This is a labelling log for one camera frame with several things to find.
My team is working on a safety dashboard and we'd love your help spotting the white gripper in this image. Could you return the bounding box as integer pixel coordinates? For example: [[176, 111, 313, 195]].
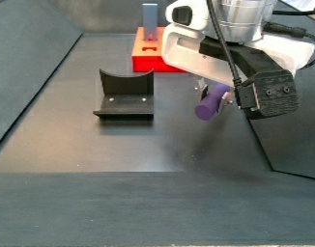
[[160, 0, 315, 114]]

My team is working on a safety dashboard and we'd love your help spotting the purple round cylinder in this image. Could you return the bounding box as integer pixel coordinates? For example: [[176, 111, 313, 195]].
[[194, 83, 229, 121]]

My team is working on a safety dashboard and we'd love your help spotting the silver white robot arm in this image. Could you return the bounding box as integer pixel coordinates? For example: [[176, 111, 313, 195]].
[[160, 0, 315, 121]]

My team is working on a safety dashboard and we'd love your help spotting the red foam peg board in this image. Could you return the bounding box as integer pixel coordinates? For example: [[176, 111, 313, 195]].
[[131, 27, 182, 72]]

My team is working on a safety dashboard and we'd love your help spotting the black curved cradle stand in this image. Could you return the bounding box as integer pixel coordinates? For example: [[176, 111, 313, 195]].
[[92, 70, 154, 120]]

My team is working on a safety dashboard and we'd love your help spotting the blue-grey tall block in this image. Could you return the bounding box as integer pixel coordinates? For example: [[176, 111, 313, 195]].
[[141, 3, 158, 41]]

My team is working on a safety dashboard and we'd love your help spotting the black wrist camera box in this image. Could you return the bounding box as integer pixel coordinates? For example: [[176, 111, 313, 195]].
[[198, 36, 300, 121]]

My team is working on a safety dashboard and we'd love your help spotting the black camera cable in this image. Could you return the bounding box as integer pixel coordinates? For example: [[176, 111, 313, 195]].
[[204, 0, 315, 90]]

